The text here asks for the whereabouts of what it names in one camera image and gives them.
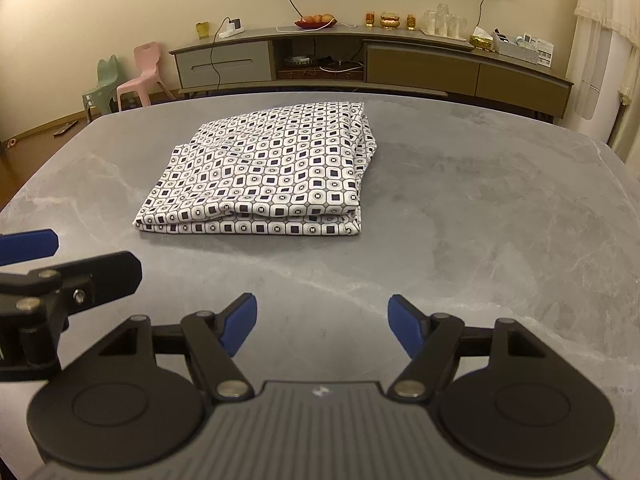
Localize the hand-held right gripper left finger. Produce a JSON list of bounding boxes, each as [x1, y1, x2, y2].
[[92, 294, 257, 403]]

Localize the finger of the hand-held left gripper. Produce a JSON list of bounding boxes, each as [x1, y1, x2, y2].
[[0, 229, 60, 266], [0, 251, 142, 318]]

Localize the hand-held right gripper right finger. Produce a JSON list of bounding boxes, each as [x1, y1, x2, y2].
[[387, 295, 556, 403]]

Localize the white black-patterned pants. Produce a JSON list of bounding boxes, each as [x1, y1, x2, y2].
[[134, 101, 378, 237]]

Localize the green plastic chair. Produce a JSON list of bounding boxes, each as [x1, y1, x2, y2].
[[81, 55, 121, 123]]

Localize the pink plastic chair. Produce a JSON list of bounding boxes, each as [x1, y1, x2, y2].
[[116, 42, 176, 111]]

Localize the long grey-brown TV cabinet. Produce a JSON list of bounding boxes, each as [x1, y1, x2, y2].
[[169, 25, 575, 123]]

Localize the white power strip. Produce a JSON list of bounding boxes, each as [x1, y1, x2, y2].
[[218, 17, 246, 39]]

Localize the white basket of small boxes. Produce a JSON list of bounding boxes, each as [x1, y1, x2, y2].
[[492, 28, 556, 68]]

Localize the group of clear glasses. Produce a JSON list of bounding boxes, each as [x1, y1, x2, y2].
[[421, 3, 468, 38]]

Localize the white standing air conditioner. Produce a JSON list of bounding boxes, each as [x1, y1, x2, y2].
[[567, 35, 631, 143]]

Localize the red plate of fruit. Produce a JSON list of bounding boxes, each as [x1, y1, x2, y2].
[[294, 12, 338, 29]]

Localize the black power strip cable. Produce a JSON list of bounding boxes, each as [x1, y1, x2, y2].
[[209, 17, 233, 88]]

